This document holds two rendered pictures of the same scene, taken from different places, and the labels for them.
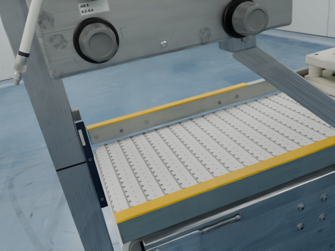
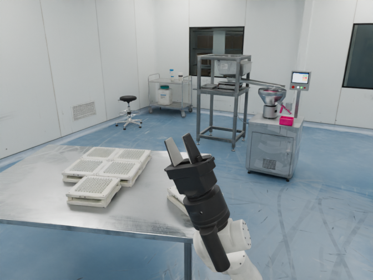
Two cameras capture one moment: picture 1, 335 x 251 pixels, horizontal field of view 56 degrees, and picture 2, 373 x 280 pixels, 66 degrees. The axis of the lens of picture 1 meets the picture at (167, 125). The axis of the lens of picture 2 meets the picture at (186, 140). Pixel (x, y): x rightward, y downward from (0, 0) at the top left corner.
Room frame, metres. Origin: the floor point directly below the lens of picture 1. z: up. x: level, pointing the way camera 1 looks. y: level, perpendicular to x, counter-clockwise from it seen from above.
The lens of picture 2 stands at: (-1.20, 0.28, 1.81)
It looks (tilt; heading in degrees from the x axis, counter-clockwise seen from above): 20 degrees down; 44
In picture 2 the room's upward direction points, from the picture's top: straight up
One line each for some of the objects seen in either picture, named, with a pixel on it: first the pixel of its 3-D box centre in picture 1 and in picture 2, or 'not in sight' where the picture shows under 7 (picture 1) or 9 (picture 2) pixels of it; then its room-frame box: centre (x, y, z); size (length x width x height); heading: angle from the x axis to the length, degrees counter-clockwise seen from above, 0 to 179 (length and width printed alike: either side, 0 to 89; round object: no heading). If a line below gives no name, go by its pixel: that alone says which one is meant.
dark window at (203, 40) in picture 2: not in sight; (215, 52); (4.22, 4.60, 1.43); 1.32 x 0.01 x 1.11; 106
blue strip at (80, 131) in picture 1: (92, 167); not in sight; (0.54, 0.16, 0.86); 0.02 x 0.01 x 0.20; 106
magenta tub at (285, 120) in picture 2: not in sight; (286, 120); (2.18, 1.80, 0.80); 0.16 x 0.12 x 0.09; 106
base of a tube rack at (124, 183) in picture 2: not in sight; (120, 175); (-0.20, 1.88, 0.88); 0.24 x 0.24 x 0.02; 35
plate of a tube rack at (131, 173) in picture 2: not in sight; (120, 169); (-0.20, 1.88, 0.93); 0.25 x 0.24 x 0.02; 35
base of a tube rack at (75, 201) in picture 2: not in sight; (95, 193); (-0.45, 1.79, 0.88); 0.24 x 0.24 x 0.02; 35
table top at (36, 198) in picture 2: not in sight; (100, 179); (-0.30, 2.00, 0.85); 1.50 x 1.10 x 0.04; 125
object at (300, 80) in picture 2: not in sight; (298, 95); (2.52, 1.83, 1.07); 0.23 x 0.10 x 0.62; 106
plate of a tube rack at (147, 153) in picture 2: not in sight; (131, 155); (0.00, 2.03, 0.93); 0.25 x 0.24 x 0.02; 35
